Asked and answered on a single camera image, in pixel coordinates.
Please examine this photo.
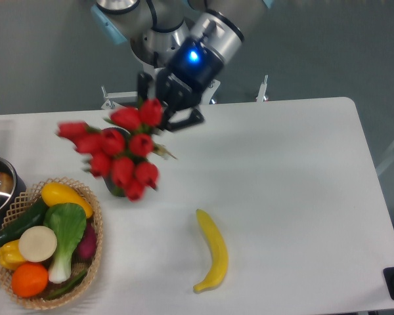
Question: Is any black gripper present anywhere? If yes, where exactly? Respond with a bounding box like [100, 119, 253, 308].
[137, 37, 224, 132]

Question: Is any red tulip bouquet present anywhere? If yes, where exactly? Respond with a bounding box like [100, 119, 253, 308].
[56, 98, 172, 201]

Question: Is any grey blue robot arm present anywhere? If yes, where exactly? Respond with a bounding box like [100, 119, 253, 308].
[91, 1, 273, 132]

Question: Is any dark grey ribbed vase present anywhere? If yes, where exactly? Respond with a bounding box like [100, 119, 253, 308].
[99, 128, 134, 197]

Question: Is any yellow squash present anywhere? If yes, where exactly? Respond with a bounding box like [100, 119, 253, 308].
[41, 182, 93, 218]

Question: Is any yellow banana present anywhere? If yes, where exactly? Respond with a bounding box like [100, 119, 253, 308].
[193, 209, 229, 293]

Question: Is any green bok choy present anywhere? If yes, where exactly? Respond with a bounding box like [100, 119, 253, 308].
[44, 203, 86, 284]

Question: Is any green cucumber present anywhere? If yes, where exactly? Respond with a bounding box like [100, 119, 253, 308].
[0, 198, 49, 247]

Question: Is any white round radish slice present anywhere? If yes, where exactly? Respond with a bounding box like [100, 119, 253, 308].
[18, 226, 57, 263]

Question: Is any green chili pepper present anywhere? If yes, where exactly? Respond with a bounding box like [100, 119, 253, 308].
[44, 269, 87, 301]

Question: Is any yellow bell pepper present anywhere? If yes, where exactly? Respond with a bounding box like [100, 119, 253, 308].
[0, 240, 27, 271]

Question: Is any orange fruit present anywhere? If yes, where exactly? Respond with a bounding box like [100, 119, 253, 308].
[11, 262, 49, 298]

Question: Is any woven wicker basket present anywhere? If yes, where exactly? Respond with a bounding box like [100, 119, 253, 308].
[0, 177, 103, 310]

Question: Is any metal table clamp bracket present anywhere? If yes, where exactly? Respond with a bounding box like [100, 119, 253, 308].
[256, 74, 269, 102]

